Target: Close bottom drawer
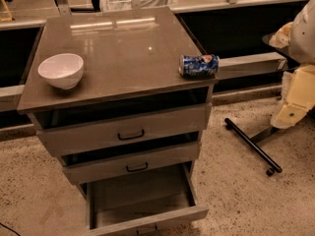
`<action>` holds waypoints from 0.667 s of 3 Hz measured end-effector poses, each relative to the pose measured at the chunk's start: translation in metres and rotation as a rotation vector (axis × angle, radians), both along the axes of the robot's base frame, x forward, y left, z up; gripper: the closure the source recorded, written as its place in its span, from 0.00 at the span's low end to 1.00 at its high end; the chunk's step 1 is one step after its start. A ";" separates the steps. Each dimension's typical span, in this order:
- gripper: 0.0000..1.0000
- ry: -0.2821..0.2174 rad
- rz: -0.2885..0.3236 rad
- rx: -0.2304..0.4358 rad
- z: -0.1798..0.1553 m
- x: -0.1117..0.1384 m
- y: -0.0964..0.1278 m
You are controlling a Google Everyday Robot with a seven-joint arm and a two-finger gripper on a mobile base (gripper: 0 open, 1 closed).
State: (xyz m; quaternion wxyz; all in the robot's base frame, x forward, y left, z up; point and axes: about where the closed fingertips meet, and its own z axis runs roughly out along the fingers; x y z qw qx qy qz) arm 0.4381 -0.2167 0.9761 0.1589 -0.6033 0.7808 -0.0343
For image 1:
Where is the grey drawer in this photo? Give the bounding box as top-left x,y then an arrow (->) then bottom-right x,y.
83,164 -> 208,236
63,142 -> 200,184
37,102 -> 212,156

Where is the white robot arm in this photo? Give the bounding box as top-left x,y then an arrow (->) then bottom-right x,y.
269,0 -> 315,129

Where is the grey drawer cabinet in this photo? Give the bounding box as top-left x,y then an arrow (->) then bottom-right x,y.
17,6 -> 219,195

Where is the blue crushed soda can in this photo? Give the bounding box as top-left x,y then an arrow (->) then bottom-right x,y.
179,54 -> 220,77

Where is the white ceramic bowl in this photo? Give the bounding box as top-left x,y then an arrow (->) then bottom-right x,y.
37,53 -> 85,89

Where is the black rolling side table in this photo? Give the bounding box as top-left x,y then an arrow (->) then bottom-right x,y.
224,32 -> 315,177

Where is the white wire basket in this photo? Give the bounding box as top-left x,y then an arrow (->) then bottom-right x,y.
100,0 -> 176,12

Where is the black floor cable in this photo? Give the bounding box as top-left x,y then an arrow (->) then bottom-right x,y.
0,222 -> 22,236

